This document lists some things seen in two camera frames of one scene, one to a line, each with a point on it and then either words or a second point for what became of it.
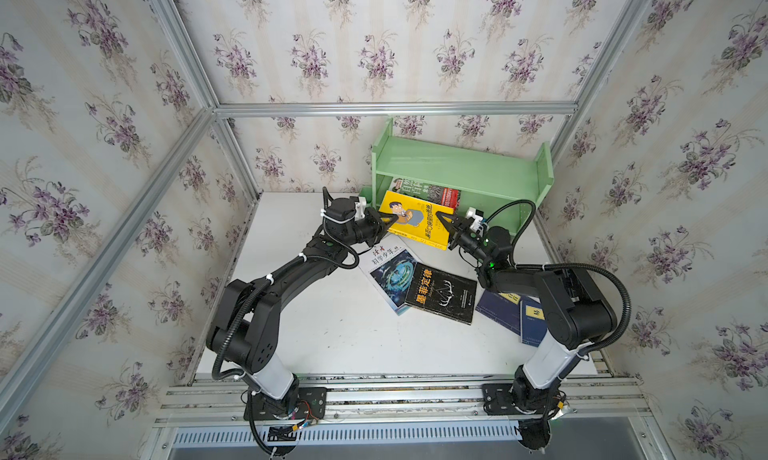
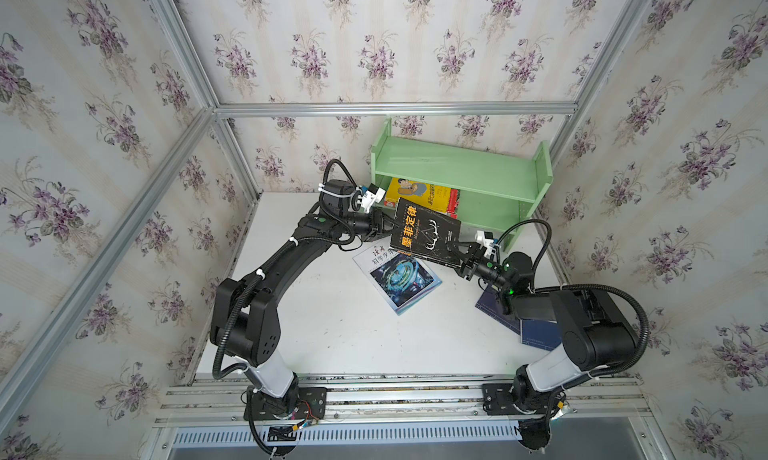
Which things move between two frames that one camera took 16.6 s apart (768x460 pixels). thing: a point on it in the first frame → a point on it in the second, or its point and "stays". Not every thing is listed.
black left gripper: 372,225 stays
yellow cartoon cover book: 416,219 → 418,192
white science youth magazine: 388,264 stays
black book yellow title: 443,293 → 423,232
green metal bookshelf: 507,186 stays
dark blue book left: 503,308 stays
